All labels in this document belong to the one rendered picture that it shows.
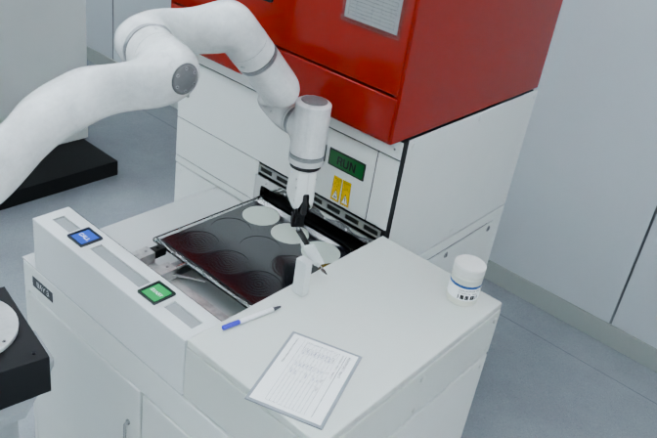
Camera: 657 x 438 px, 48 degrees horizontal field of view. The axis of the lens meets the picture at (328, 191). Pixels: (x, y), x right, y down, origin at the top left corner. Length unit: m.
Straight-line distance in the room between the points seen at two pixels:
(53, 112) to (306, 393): 0.66
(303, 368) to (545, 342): 2.03
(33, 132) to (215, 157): 0.99
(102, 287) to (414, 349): 0.67
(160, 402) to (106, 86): 0.68
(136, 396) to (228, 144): 0.81
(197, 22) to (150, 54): 0.13
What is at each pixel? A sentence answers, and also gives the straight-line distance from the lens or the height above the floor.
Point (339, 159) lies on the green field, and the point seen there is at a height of 1.10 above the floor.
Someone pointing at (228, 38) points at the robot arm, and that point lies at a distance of 1.44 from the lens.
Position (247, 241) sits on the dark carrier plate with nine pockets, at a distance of 1.87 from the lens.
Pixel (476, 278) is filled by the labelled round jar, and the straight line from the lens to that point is 1.63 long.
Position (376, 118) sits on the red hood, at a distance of 1.70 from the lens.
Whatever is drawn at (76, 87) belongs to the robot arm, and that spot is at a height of 1.41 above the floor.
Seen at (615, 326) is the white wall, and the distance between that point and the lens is 3.41.
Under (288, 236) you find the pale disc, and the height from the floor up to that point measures 0.90.
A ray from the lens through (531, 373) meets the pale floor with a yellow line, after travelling 3.14.
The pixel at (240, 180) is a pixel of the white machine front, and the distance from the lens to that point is 2.18.
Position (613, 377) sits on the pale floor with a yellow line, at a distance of 3.30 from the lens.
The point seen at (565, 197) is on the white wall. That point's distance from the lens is 3.28.
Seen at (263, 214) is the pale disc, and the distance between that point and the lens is 1.99.
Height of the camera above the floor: 1.92
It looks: 28 degrees down
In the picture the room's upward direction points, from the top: 9 degrees clockwise
